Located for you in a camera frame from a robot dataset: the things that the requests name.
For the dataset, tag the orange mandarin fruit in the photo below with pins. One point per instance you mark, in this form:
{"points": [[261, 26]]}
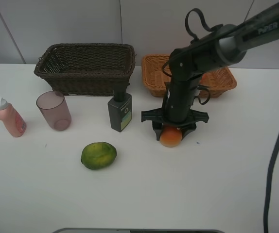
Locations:
{"points": [[203, 79]]}

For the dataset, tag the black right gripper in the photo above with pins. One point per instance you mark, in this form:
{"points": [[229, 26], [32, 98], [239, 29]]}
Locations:
{"points": [[176, 108]]}

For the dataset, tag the dark green square bottle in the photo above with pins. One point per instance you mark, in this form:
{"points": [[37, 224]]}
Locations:
{"points": [[120, 107]]}

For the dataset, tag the red orange peach fruit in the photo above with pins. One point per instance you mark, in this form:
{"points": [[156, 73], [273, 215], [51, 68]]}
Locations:
{"points": [[170, 137]]}

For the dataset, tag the dark brown wicker basket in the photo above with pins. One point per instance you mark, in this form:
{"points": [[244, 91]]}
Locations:
{"points": [[88, 69]]}

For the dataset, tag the light orange wicker basket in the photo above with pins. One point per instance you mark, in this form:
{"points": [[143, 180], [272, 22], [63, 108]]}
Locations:
{"points": [[218, 81]]}

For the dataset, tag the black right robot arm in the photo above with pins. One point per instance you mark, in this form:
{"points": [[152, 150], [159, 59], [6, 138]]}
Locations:
{"points": [[225, 45]]}

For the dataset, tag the green mango fruit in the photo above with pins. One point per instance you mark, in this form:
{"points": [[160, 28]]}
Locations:
{"points": [[98, 155]]}

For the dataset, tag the pink bottle white cap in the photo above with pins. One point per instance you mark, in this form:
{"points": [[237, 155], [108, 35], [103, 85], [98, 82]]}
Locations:
{"points": [[11, 119]]}

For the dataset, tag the translucent purple plastic cup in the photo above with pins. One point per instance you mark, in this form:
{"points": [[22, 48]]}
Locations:
{"points": [[54, 109]]}

